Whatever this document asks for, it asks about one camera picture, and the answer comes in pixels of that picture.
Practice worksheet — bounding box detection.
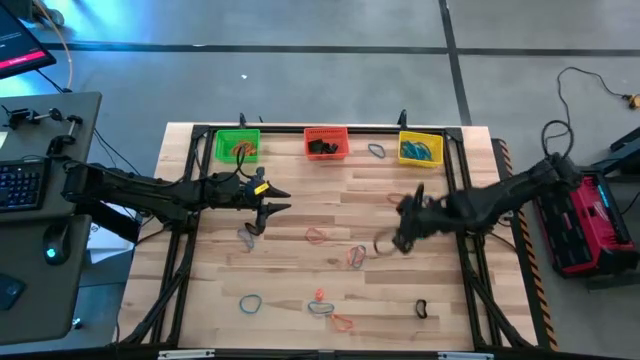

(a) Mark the black floor cable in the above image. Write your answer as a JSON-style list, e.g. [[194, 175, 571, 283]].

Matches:
[[543, 65, 630, 162]]

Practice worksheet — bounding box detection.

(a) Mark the person's foot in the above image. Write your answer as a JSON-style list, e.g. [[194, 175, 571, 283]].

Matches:
[[30, 0, 66, 27]]

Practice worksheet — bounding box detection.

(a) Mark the white paper sheet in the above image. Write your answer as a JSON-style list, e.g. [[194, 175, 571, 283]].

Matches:
[[85, 222, 135, 269]]

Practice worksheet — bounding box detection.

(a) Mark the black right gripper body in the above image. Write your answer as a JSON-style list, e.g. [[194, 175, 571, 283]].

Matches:
[[392, 182, 454, 256]]

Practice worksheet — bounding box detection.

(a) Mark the black computer mouse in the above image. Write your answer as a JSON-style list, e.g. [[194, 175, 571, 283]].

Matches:
[[41, 221, 72, 267]]

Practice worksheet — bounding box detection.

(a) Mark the orange plastic basket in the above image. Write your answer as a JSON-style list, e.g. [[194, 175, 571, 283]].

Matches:
[[303, 126, 350, 162]]

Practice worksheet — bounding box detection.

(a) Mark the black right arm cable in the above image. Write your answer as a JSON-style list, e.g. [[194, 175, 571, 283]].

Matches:
[[541, 118, 575, 160]]

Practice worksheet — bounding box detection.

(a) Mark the red black tool case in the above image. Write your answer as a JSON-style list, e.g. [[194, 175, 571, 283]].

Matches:
[[534, 167, 640, 279]]

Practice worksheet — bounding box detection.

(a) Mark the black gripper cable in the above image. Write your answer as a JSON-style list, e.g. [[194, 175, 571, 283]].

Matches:
[[199, 142, 266, 184], [372, 228, 401, 257]]

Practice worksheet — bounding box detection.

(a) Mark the grey desk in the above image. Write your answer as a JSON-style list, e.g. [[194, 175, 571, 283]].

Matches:
[[0, 91, 104, 347]]

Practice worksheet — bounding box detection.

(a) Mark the black backlit keyboard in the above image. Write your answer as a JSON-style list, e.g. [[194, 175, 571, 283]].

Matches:
[[0, 157, 52, 215]]

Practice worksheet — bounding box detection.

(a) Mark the black computer monitor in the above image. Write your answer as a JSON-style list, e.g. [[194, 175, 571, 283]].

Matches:
[[0, 0, 58, 81]]

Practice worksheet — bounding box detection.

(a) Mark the black phone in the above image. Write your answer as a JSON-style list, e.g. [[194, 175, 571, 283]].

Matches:
[[0, 272, 27, 312]]

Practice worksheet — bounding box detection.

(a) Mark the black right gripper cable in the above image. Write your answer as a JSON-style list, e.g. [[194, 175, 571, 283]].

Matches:
[[372, 228, 401, 257]]

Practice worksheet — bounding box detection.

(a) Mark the black metal stand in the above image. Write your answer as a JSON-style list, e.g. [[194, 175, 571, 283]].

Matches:
[[592, 125, 640, 177]]

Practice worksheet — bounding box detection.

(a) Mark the yellow plastic basket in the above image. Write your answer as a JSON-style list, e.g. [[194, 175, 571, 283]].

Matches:
[[397, 130, 445, 169]]

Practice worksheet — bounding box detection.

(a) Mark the black yellow hazard tape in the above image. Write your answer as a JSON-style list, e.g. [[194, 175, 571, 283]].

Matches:
[[494, 138, 560, 352]]

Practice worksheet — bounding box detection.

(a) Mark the green plastic basket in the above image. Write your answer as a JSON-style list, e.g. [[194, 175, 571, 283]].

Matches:
[[214, 128, 262, 164]]

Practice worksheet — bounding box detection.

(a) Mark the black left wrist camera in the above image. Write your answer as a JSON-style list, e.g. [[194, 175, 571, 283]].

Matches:
[[253, 204, 272, 237]]

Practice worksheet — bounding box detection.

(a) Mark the black desk clamp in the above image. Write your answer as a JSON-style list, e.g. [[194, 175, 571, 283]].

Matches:
[[46, 115, 85, 162], [1, 106, 85, 130]]

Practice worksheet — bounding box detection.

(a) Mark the silver table bracket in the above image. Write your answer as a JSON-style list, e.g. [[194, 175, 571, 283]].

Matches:
[[157, 348, 216, 360], [437, 351, 495, 360]]

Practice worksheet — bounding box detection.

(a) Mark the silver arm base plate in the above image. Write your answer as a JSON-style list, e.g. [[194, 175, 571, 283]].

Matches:
[[452, 200, 515, 221]]

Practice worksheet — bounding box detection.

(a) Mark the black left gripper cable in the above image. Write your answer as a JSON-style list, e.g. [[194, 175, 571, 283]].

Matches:
[[199, 142, 266, 184]]

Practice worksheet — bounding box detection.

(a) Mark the black desk cable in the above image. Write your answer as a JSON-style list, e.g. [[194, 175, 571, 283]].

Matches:
[[92, 127, 143, 177]]

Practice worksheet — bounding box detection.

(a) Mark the tan cable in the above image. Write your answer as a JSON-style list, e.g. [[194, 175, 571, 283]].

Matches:
[[32, 0, 75, 92]]

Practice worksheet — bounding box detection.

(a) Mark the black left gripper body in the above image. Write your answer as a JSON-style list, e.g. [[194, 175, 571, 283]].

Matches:
[[199, 167, 274, 211]]

